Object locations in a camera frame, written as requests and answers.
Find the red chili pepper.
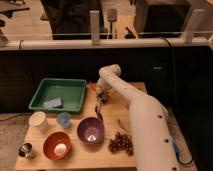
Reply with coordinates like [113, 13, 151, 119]
[88, 83, 96, 91]

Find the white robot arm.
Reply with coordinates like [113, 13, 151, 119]
[97, 64, 180, 171]

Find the blue plastic cup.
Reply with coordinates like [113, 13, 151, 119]
[57, 112, 71, 129]

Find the white paper cup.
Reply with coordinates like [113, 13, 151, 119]
[29, 111, 48, 133]

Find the small metal cup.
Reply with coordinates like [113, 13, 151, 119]
[18, 143, 35, 159]

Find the green plastic tray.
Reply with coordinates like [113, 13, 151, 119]
[28, 78, 87, 114]

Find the thin brown stick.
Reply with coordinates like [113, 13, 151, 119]
[117, 119, 129, 134]

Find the purple bowl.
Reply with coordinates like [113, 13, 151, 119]
[77, 117, 105, 144]

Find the bunch of red grapes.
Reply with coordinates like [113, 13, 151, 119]
[108, 132, 134, 156]

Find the red bowl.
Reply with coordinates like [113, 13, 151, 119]
[43, 132, 72, 160]

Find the white egg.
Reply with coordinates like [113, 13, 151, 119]
[54, 143, 66, 155]

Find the black handled tool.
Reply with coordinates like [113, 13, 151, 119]
[95, 106, 103, 122]

